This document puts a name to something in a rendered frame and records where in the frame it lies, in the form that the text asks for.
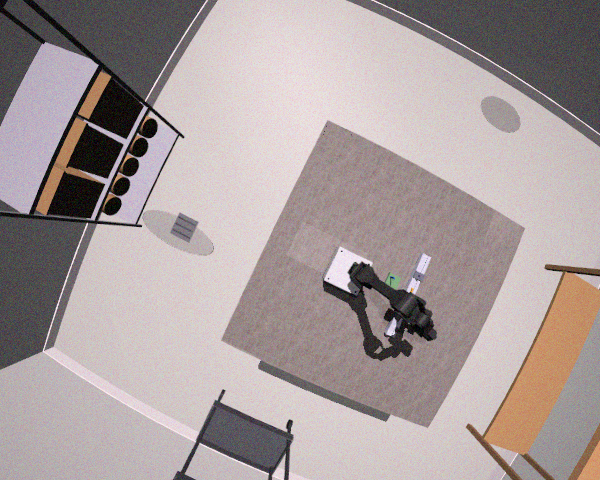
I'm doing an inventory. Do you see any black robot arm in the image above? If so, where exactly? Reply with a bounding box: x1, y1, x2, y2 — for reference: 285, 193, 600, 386
348, 261, 437, 341

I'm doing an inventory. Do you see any green tray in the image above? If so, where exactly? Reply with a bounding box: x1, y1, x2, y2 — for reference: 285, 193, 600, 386
385, 272, 401, 290

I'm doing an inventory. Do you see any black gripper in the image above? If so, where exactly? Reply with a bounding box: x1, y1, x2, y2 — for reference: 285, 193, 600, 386
410, 309, 432, 317

